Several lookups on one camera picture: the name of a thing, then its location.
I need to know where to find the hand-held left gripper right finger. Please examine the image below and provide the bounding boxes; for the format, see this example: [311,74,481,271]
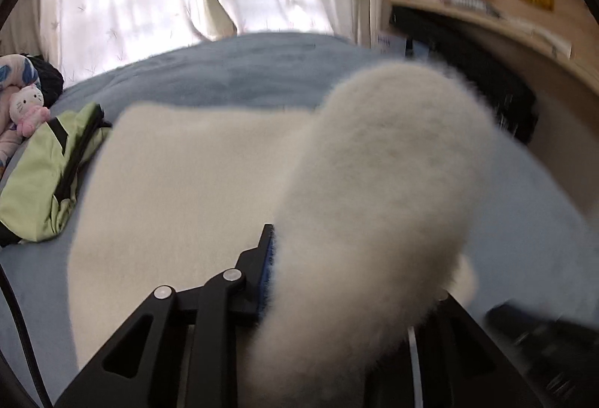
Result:
[421,291,533,408]

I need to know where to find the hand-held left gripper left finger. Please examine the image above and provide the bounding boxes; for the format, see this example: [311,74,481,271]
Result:
[56,224,275,408]

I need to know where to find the cream fuzzy sweater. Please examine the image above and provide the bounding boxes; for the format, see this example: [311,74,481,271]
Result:
[68,59,499,408]

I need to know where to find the blue bed blanket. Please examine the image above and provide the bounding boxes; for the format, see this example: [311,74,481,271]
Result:
[0,31,597,408]

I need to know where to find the light green jacket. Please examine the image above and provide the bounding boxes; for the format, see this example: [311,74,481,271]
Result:
[0,103,113,245]

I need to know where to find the white cardboard box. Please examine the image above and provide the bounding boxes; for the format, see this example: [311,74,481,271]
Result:
[377,31,408,58]

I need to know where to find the dark knitted cloth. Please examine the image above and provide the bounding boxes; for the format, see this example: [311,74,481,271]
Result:
[25,54,65,105]

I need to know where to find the white cat plush toy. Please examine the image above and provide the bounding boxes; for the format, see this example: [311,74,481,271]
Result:
[9,84,51,138]

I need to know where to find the papers on shelf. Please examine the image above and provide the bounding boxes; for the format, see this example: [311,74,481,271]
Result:
[449,0,504,18]

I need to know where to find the white cable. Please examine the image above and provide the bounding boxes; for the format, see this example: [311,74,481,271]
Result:
[409,326,425,408]

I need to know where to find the black cable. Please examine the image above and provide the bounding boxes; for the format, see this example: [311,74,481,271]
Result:
[0,266,53,408]

